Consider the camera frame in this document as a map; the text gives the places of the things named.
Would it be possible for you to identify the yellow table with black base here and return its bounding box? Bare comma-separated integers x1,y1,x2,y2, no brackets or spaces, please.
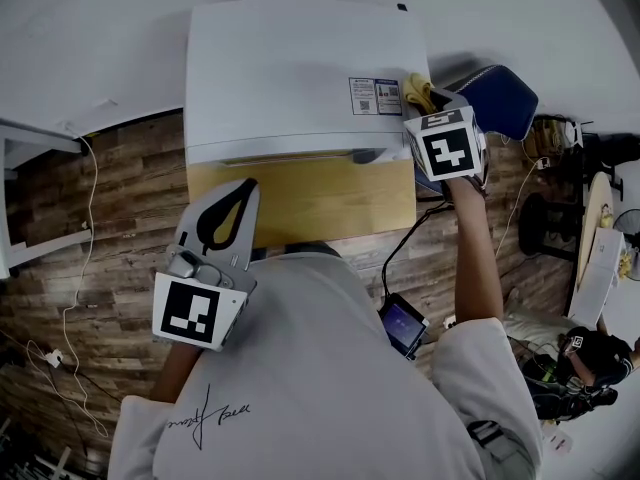
187,156,419,250

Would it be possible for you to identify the black screen device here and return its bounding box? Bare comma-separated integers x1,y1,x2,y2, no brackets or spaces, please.
378,292,431,361

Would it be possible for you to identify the blue chair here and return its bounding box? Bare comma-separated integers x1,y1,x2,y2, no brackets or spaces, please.
413,64,540,200

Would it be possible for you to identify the yellow cloth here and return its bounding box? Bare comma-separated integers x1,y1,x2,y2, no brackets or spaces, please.
402,71,435,114

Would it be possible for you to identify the round wooden table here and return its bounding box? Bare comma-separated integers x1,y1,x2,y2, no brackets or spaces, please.
574,170,615,290

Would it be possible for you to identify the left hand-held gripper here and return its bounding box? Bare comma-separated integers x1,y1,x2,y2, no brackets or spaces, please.
150,176,262,354

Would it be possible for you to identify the black device cable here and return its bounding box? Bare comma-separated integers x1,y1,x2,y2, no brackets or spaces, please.
380,200,455,303

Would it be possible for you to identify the black standing fan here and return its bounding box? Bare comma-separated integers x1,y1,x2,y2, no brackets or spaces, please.
612,207,640,250

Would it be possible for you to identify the white cable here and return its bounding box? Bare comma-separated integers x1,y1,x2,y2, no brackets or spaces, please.
61,134,110,440
493,156,552,260

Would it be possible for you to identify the white microwave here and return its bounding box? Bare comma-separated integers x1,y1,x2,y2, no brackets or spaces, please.
184,0,432,167

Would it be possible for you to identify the white router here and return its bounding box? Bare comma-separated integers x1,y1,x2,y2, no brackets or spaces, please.
559,120,586,150

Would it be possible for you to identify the black round stool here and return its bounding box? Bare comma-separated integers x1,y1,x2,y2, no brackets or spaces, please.
518,191,585,263

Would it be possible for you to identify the white desk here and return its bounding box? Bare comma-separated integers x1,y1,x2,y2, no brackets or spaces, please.
0,116,97,280

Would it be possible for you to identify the person's left forearm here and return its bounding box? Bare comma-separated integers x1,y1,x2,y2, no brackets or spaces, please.
149,342,205,405

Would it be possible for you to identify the person's white shirt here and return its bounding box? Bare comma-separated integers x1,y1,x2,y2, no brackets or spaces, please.
107,240,545,480

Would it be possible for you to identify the olive bag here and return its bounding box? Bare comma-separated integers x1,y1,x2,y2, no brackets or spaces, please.
529,115,571,158

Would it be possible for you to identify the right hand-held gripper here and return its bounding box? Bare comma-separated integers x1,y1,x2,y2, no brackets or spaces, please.
402,87,489,184

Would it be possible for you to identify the person's right forearm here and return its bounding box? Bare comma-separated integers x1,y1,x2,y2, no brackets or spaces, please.
442,175,505,330

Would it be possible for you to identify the white box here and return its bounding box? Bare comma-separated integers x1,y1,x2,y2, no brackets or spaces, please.
566,226,627,333

